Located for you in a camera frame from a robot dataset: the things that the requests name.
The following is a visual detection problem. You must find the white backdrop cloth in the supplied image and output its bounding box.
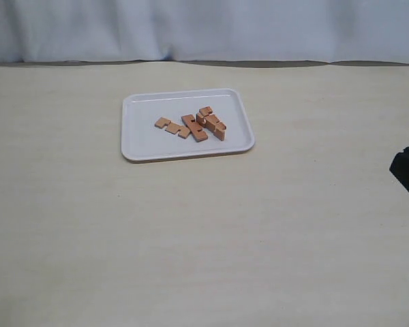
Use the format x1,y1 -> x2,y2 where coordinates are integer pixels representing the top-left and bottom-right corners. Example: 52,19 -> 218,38
0,1 -> 409,63

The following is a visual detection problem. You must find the white plastic tray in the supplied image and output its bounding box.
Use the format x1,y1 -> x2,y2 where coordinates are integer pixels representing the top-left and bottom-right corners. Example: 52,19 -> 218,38
121,89 -> 255,162

